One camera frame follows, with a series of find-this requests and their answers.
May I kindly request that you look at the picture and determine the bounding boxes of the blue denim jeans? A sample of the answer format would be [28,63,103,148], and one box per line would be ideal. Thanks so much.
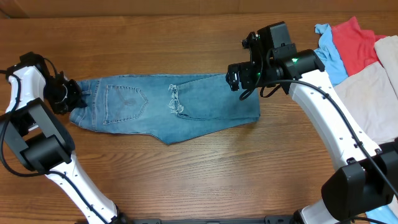
[70,73,261,144]

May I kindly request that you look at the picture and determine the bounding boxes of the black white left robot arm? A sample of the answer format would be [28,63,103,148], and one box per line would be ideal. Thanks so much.
[1,52,131,224]

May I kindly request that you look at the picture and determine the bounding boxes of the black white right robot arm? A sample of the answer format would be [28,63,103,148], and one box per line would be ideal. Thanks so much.
[226,22,397,224]

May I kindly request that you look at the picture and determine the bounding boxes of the light blue t-shirt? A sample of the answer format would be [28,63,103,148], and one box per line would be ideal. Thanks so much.
[312,23,398,224]

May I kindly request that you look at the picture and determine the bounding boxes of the red t-shirt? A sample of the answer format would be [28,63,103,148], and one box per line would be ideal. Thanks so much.
[331,16,386,77]

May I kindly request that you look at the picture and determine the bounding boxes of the pale pink garment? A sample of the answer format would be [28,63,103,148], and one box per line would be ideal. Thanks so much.
[334,35,398,215]

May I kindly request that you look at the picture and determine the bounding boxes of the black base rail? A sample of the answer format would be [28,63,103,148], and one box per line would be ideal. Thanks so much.
[132,215,297,224]

